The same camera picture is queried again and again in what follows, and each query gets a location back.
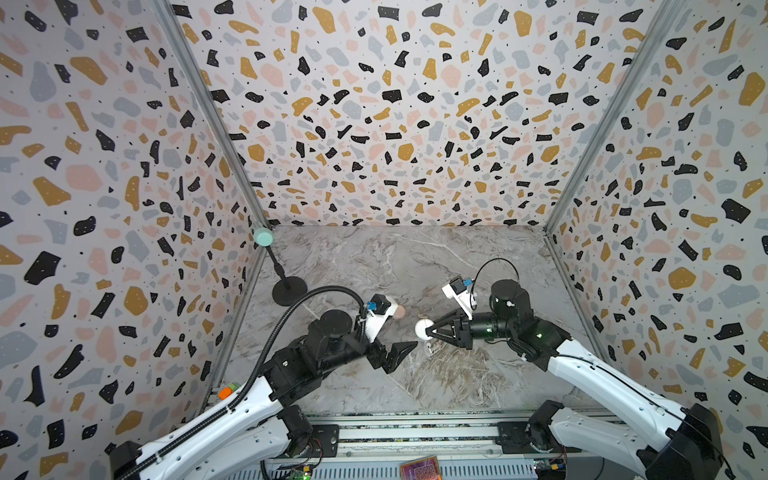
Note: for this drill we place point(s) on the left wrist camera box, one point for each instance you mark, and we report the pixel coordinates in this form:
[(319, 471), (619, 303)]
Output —
[(379, 310)]

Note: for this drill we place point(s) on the right small electronics board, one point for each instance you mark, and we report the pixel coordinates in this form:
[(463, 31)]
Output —
[(554, 469)]

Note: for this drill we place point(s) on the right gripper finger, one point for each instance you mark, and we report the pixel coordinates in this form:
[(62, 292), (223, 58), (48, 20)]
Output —
[(462, 341), (455, 321)]

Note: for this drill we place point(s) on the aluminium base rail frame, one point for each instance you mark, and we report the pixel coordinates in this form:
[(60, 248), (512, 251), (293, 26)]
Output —
[(375, 447)]

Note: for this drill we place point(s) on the small electronics board with leds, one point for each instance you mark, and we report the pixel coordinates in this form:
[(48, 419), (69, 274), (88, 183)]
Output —
[(300, 472)]

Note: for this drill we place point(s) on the pink circuit board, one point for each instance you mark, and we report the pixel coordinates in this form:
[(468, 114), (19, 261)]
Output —
[(426, 468)]

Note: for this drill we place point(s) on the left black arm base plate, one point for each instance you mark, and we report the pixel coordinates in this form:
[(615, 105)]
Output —
[(317, 441)]

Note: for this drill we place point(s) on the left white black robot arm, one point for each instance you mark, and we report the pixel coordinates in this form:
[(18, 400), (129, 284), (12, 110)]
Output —
[(261, 420)]

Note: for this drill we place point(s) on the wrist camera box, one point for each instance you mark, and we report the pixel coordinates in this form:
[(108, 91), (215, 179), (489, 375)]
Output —
[(379, 310), (461, 290)]

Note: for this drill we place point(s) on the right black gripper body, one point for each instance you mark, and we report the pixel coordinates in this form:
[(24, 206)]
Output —
[(459, 330)]

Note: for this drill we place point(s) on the microphone stand with green ball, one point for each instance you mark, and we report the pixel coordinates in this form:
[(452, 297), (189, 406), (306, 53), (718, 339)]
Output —
[(288, 289)]

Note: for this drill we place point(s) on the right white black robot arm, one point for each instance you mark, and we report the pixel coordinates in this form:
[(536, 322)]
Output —
[(656, 438)]

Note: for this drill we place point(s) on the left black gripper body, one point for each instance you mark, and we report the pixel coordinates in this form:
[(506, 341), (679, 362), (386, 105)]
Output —
[(358, 346)]

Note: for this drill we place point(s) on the orange green connector block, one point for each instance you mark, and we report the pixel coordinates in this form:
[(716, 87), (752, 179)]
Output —
[(228, 390)]

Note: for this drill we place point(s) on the white earbud charging case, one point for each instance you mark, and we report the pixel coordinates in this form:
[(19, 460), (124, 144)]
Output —
[(421, 328)]

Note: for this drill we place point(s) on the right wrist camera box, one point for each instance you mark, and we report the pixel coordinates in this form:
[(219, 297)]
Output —
[(461, 290)]

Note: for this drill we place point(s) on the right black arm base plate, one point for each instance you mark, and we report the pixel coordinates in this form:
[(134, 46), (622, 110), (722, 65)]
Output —
[(516, 437)]

